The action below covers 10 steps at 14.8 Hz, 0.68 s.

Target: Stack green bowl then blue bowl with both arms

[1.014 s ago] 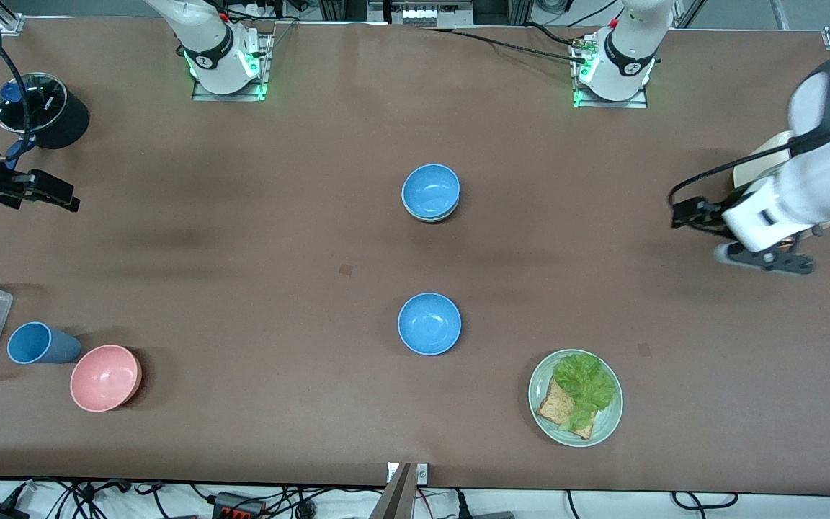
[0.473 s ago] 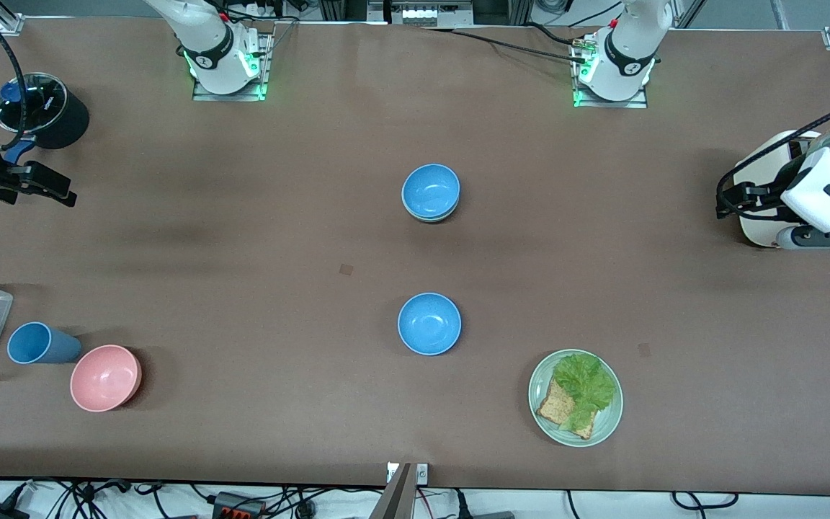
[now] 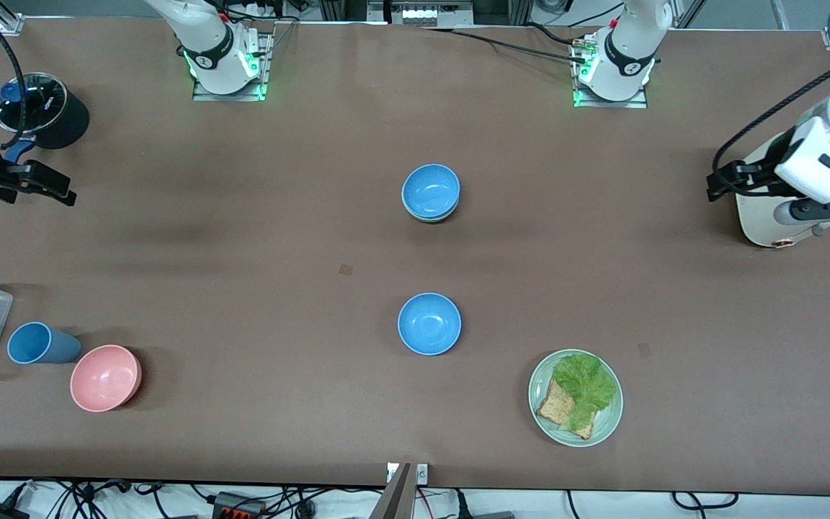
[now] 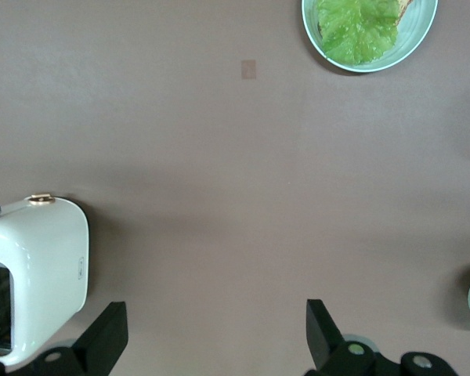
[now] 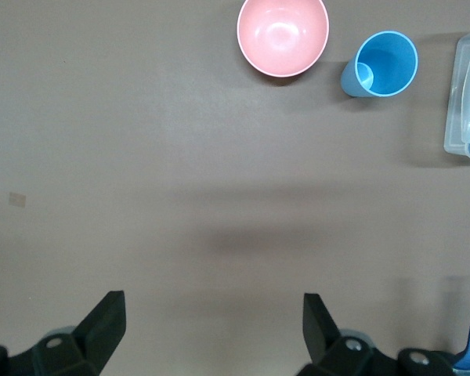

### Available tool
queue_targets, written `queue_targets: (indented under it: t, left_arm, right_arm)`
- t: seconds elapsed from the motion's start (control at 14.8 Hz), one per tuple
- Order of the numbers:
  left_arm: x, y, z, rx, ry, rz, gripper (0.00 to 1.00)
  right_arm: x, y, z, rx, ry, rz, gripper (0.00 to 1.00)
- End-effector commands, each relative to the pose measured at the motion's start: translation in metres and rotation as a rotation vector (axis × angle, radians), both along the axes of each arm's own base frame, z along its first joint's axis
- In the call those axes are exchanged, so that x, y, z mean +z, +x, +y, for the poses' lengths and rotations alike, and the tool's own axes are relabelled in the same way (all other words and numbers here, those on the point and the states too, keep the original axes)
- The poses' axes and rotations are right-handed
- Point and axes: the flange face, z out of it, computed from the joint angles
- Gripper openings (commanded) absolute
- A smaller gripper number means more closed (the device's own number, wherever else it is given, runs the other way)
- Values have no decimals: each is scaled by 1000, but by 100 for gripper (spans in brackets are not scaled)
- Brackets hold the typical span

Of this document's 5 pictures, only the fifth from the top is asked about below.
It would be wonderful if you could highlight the blue plastic cup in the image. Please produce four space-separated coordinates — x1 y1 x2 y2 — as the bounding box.
339 31 419 98

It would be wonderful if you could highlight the pink plastic bowl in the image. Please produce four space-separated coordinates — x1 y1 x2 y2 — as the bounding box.
236 0 331 78

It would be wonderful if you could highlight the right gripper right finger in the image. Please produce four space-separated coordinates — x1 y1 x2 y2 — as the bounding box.
297 292 455 376

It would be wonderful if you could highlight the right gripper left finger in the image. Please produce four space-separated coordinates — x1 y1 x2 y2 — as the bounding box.
0 290 126 376

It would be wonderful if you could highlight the clear plastic container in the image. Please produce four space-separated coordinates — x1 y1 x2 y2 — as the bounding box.
443 23 470 165

